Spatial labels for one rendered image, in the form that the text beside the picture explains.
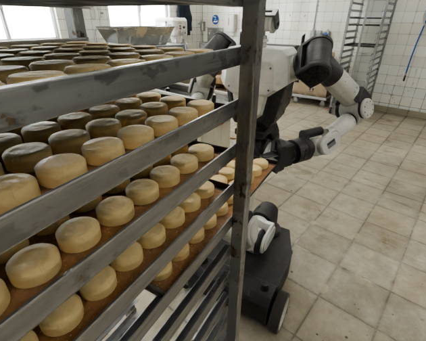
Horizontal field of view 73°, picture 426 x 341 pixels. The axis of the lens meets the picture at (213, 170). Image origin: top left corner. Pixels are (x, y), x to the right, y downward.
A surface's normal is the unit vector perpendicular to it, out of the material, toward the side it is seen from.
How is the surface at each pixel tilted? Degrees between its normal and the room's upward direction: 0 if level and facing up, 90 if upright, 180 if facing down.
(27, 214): 90
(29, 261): 0
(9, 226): 90
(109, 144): 0
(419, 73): 90
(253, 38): 90
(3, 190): 0
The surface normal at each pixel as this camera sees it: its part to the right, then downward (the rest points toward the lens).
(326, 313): 0.01, -0.88
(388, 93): -0.65, 0.35
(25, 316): 0.87, 0.24
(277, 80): 0.25, 0.38
